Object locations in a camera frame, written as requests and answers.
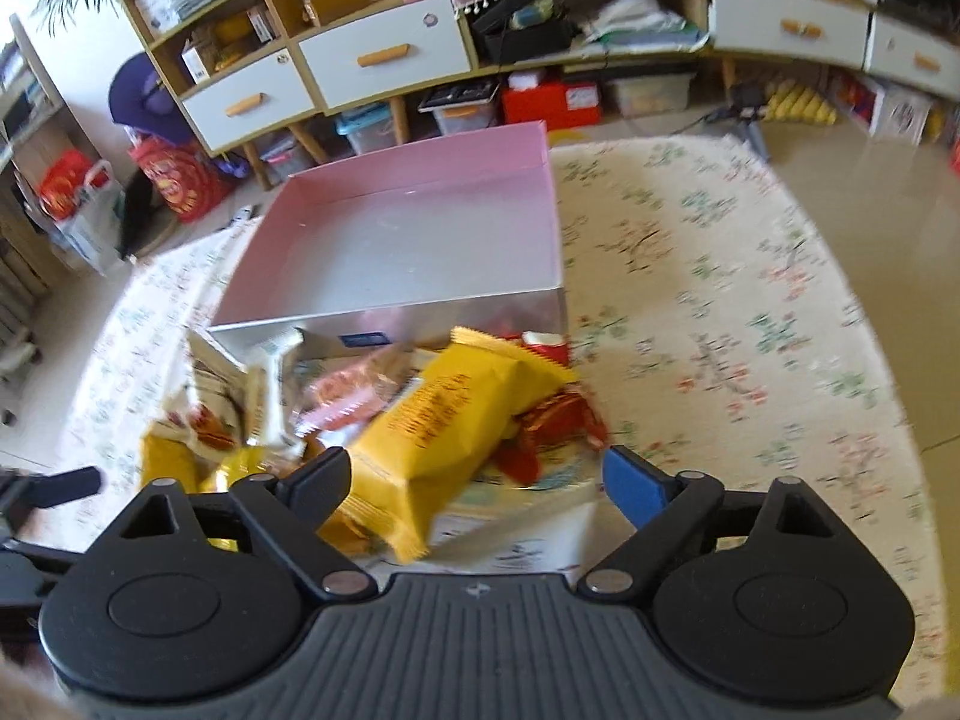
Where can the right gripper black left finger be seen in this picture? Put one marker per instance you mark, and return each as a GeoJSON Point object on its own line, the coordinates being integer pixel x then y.
{"type": "Point", "coordinates": [283, 516]}

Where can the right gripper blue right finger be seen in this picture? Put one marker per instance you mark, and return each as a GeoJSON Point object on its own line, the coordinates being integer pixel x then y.
{"type": "Point", "coordinates": [669, 513]}

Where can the large yellow snack bag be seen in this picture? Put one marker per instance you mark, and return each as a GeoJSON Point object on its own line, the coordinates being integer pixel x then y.
{"type": "Point", "coordinates": [421, 452]}

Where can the pink biscuit packet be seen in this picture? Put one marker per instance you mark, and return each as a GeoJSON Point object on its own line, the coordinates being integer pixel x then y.
{"type": "Point", "coordinates": [354, 393]}

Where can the red foil candy pack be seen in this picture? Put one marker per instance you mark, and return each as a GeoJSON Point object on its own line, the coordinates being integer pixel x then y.
{"type": "Point", "coordinates": [564, 419]}

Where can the floral tablecloth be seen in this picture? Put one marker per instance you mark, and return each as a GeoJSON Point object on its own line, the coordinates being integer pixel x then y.
{"type": "Point", "coordinates": [708, 319]}

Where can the pink shallow cardboard box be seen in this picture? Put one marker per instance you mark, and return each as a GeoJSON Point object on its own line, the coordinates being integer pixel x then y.
{"type": "Point", "coordinates": [402, 245]}

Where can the red gift bag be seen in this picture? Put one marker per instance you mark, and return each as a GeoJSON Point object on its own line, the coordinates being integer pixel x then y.
{"type": "Point", "coordinates": [188, 183]}

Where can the red white shopping bag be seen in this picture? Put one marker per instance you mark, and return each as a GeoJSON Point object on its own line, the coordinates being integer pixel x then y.
{"type": "Point", "coordinates": [86, 202]}

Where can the clear plastic storage bin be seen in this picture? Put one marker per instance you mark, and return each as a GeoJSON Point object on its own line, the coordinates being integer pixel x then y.
{"type": "Point", "coordinates": [641, 96]}

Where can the red storage box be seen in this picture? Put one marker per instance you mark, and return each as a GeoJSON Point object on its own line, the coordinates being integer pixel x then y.
{"type": "Point", "coordinates": [560, 105]}

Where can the yellow egg tray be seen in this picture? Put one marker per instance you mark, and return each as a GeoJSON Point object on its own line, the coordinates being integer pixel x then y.
{"type": "Point", "coordinates": [792, 102]}

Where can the purple plush toy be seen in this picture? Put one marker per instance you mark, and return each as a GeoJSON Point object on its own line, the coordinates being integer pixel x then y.
{"type": "Point", "coordinates": [139, 99]}

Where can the wooden cabinet with white drawers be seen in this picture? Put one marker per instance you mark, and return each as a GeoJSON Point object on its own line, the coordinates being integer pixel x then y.
{"type": "Point", "coordinates": [240, 69]}

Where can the low wooden tv stand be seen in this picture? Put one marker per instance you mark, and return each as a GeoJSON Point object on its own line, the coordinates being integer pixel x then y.
{"type": "Point", "coordinates": [857, 35]}

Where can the black storage basket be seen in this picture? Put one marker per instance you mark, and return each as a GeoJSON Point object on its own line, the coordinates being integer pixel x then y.
{"type": "Point", "coordinates": [511, 31]}

